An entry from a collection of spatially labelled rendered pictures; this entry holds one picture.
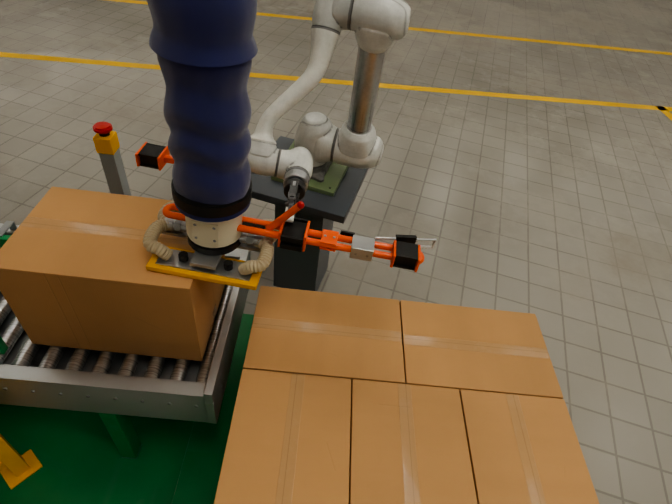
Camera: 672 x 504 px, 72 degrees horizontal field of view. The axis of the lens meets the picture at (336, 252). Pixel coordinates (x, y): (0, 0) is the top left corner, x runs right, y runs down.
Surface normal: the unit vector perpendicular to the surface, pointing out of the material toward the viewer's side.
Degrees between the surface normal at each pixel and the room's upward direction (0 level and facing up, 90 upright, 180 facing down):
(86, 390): 90
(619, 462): 0
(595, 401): 0
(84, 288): 90
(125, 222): 0
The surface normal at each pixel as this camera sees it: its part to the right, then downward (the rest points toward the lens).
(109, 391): -0.04, 0.69
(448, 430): 0.11, -0.71
